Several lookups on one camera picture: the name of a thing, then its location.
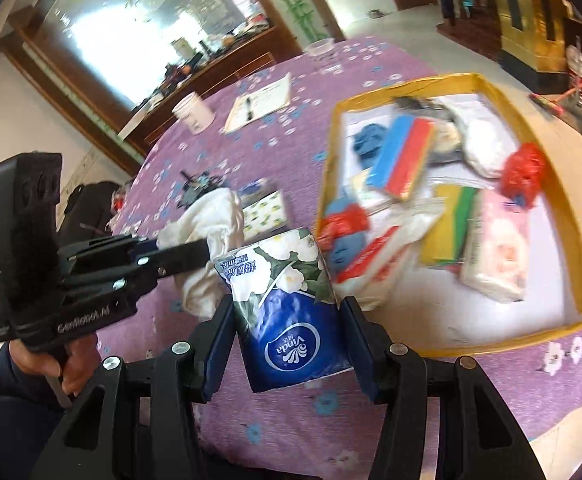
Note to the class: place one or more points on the blue towel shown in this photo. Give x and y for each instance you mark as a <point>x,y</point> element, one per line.
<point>368,142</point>

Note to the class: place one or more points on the white plastic bag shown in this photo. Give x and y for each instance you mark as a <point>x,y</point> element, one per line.
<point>211,220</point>

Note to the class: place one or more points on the black pen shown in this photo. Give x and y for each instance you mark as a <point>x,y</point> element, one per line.
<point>249,107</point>

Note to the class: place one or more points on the blue floral tissue roll pack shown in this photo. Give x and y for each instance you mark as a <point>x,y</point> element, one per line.
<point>291,320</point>

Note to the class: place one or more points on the blue red sponge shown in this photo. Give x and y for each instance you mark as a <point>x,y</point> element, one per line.
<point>403,155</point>

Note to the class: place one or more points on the white paper notebook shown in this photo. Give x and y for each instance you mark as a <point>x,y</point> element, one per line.
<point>266,97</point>

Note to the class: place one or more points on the green bamboo wall decal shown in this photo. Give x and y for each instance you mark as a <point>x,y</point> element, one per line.
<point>291,0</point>

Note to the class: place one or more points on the golden black cabinet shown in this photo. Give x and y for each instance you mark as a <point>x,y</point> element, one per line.
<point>526,20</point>

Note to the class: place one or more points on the pink tissue pack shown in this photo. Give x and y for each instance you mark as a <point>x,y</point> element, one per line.
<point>498,250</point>

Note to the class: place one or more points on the white tissue packet red label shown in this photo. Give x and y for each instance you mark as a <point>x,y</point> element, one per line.
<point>386,260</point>

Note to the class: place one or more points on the yellow cardboard box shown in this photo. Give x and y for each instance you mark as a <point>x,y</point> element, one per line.
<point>561,220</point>

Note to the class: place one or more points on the yellow green sponge pack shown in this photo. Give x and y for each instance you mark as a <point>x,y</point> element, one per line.
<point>446,225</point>

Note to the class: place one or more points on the person's left forearm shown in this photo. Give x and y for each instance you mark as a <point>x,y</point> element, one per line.
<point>1,410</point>

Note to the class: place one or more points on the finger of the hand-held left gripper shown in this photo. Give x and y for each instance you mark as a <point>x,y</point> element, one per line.
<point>171,260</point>
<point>116,249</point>

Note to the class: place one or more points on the red plastic bag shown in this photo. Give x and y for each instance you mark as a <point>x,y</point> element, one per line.
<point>523,170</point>

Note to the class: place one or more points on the white plastic jar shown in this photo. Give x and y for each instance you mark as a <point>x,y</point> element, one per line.
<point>195,112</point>

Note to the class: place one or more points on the wooden sideboard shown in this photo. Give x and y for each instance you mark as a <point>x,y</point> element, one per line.
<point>211,75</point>

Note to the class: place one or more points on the wood framed wall mirror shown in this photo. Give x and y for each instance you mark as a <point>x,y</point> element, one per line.
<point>136,25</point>

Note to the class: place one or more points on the purple floral tablecloth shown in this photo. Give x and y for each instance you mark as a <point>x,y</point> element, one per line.
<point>281,420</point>

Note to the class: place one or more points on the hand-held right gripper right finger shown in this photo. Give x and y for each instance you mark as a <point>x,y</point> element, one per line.
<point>361,355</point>

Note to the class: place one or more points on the person's left hand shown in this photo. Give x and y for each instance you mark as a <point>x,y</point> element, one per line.
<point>78,365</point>

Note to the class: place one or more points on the black packet with white contents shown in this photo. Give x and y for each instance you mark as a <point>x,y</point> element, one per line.
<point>481,145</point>

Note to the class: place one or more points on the yellow floral tissue pack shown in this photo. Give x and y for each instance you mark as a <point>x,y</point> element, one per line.
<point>266,210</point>

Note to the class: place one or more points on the black bag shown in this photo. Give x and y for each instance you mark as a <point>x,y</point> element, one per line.
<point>88,210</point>

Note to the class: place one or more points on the clear plastic cup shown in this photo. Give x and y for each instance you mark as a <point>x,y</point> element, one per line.
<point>320,49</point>

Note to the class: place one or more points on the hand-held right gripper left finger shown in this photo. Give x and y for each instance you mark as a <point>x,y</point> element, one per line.
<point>218,355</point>

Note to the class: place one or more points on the blue white bowl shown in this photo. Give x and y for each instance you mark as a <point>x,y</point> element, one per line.
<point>253,190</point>

